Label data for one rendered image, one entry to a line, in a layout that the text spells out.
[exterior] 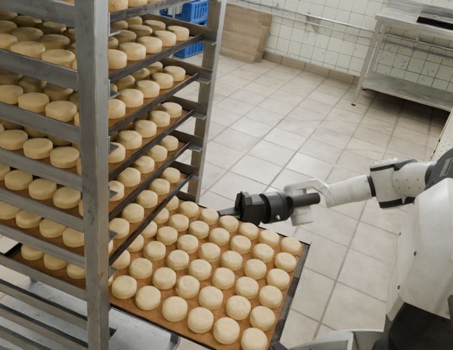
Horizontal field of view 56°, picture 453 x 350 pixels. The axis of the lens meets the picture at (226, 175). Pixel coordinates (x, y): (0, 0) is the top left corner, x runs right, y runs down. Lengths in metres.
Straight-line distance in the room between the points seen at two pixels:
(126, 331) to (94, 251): 0.92
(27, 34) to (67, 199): 0.30
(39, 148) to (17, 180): 0.11
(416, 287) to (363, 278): 1.56
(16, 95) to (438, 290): 0.76
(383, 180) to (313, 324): 0.96
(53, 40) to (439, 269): 0.72
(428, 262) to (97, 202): 0.53
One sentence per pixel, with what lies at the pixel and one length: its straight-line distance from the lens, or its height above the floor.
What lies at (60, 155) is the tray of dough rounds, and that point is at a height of 1.06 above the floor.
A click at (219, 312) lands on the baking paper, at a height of 0.77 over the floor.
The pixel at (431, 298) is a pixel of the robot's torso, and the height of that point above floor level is 1.01.
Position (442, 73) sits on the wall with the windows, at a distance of 5.13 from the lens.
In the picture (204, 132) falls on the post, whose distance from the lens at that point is 1.08.
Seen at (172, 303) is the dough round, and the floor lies 0.79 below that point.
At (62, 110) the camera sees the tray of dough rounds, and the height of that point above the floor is 1.15.
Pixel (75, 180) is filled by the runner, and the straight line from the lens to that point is 0.75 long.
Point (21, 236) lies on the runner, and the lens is 0.93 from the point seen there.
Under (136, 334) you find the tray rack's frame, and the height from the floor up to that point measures 0.15.
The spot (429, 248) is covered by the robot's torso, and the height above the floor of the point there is 1.07.
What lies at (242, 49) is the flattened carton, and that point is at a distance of 5.26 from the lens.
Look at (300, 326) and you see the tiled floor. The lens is 1.98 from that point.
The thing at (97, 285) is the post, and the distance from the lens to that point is 0.83.
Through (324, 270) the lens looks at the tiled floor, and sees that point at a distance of 2.27.
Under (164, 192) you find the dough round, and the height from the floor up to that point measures 0.87.
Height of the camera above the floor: 1.47
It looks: 31 degrees down
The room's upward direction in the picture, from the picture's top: 10 degrees clockwise
